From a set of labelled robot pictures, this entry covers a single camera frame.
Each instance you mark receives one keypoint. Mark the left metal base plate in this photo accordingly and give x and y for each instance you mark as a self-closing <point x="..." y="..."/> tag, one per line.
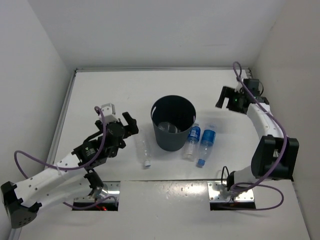
<point x="109" y="190"/>

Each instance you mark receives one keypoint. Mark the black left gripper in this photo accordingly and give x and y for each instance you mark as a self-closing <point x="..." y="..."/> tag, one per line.
<point x="131" y="128"/>

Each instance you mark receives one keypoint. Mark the blue capped plastic bottle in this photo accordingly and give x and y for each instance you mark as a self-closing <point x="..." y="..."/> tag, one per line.
<point x="206" y="144"/>

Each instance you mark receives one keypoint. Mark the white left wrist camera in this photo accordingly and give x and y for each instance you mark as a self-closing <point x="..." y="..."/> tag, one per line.
<point x="109" y="112"/>

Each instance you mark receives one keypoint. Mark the dark grey garbage bin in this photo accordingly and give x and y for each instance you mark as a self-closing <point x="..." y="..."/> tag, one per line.
<point x="180" y="112"/>

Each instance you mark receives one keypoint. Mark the clear bottle orange blue label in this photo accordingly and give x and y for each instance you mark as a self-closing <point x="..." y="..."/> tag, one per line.
<point x="168" y="127"/>

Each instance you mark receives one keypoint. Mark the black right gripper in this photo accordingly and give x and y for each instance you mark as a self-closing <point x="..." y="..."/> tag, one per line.
<point x="228" y="93"/>

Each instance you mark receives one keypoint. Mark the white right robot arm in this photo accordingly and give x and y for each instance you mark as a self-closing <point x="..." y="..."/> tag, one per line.
<point x="276" y="153"/>

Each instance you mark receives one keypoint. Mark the metal base plate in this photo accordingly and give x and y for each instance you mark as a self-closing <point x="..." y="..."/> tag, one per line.
<point x="109" y="190"/>
<point x="218" y="194"/>

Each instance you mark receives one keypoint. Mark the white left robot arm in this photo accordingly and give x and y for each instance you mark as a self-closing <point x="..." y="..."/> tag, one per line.
<point x="71" y="177"/>

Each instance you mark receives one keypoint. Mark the clear unlabelled plastic bottle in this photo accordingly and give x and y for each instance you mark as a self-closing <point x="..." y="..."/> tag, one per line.
<point x="143" y="148"/>

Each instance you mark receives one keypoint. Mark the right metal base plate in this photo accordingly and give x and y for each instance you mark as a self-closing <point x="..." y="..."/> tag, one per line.
<point x="218" y="194"/>

